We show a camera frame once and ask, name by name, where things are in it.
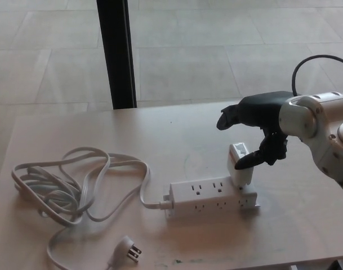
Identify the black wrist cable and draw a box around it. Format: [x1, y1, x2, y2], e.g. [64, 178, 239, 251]
[291, 55, 343, 97]

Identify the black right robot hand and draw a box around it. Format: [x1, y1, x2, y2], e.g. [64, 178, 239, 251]
[215, 91, 302, 170]

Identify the black vertical post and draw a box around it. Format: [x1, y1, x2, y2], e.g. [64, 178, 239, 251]
[96, 0, 137, 110]

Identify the white plug adapter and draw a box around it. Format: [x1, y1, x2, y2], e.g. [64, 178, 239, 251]
[228, 142, 253, 190]

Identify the white angled wall plug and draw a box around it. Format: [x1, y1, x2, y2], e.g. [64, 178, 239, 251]
[107, 235, 142, 266]

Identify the white flat power cord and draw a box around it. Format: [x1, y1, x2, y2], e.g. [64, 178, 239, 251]
[11, 145, 172, 270]

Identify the white power strip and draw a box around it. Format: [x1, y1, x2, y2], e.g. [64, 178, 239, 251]
[161, 176, 261, 220]

